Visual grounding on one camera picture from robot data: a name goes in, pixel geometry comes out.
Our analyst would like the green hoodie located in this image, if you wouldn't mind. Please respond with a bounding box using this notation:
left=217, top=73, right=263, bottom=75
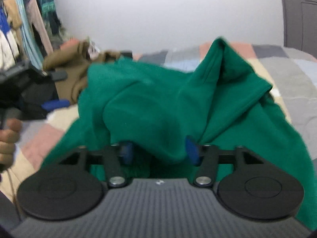
left=42, top=38, right=316, bottom=229

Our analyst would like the person's left hand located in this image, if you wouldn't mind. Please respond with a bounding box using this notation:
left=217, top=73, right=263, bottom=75
left=1, top=118, right=22, bottom=172

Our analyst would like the hanging light blue garment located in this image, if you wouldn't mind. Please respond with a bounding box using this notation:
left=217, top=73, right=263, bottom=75
left=15, top=0, right=44, bottom=70

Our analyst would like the white puffer jacket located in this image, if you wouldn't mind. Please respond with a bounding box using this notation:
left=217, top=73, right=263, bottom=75
left=0, top=31, right=19, bottom=71

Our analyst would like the brown garment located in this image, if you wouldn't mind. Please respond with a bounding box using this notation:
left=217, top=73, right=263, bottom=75
left=42, top=40, right=122, bottom=105

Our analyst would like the orange box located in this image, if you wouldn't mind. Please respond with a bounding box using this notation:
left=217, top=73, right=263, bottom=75
left=60, top=38, right=80, bottom=50

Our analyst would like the grey door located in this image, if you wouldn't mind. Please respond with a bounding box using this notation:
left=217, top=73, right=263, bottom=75
left=282, top=0, right=316, bottom=57

